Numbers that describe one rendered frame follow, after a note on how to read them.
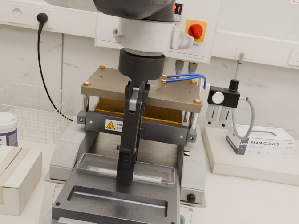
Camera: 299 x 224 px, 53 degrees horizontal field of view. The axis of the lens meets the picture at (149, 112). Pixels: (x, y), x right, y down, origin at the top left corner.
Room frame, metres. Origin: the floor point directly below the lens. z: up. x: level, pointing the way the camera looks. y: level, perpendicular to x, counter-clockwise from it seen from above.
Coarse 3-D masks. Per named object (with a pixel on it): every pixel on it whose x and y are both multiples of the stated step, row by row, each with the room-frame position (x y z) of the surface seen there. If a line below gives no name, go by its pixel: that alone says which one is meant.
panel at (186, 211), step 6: (54, 186) 0.51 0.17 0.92; (60, 186) 0.51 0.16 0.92; (54, 192) 0.50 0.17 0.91; (54, 198) 0.50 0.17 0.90; (180, 204) 0.51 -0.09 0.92; (180, 210) 0.50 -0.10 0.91; (186, 210) 0.50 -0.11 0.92; (192, 210) 0.50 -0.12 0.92; (186, 216) 0.50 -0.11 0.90; (192, 216) 0.50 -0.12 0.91; (186, 222) 0.49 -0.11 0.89
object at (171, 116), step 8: (104, 104) 0.66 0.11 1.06; (112, 104) 0.66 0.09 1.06; (120, 104) 0.67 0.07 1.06; (112, 112) 0.62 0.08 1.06; (120, 112) 0.62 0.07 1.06; (144, 112) 0.65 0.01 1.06; (152, 112) 0.65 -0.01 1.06; (160, 112) 0.66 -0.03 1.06; (168, 112) 0.67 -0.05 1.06; (176, 112) 0.68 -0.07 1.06; (160, 120) 0.62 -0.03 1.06; (168, 120) 0.62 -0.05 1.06; (176, 120) 0.63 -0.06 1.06
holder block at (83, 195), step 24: (72, 192) 0.42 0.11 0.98; (96, 192) 0.43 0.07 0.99; (120, 192) 0.43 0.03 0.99; (144, 192) 0.44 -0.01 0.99; (168, 192) 0.45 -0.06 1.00; (72, 216) 0.37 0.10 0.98; (96, 216) 0.36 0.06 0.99; (120, 216) 0.37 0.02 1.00; (144, 216) 0.38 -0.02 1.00; (168, 216) 0.38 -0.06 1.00
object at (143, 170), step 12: (84, 156) 0.50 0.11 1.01; (96, 156) 0.51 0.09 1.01; (84, 168) 0.46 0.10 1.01; (96, 168) 0.47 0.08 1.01; (108, 168) 0.48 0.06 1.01; (144, 168) 0.49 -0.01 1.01; (156, 168) 0.50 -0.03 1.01; (168, 168) 0.51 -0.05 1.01; (156, 180) 0.46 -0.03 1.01; (168, 180) 0.47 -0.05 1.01
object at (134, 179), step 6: (108, 156) 0.52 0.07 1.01; (78, 168) 0.46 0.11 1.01; (96, 174) 0.46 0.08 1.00; (102, 174) 0.46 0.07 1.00; (108, 174) 0.46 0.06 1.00; (114, 174) 0.46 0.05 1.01; (174, 174) 0.49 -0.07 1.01; (138, 180) 0.46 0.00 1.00; (144, 180) 0.46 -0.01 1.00; (150, 180) 0.46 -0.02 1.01; (168, 186) 0.46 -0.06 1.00
